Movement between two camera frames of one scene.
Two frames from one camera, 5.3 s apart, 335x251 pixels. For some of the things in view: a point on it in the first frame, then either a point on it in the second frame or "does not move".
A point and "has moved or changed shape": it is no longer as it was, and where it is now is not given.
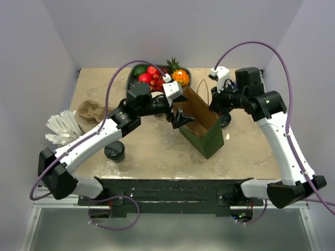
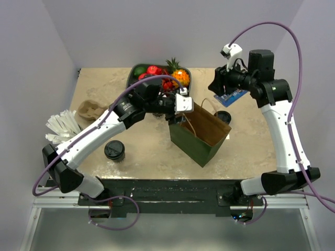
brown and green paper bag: (205, 133) has moved or changed shape
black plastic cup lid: (114, 149) does not move
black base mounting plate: (171, 197) does not move
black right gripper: (217, 104) → (222, 79)
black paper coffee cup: (119, 160) does not move
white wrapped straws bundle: (64, 126) does not move
